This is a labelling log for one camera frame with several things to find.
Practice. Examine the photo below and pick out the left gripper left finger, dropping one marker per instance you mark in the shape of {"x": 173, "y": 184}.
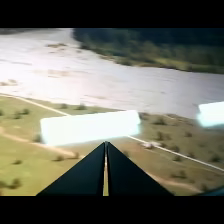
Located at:
{"x": 85, "y": 178}

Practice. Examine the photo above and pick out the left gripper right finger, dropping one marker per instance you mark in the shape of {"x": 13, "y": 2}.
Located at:
{"x": 128, "y": 178}

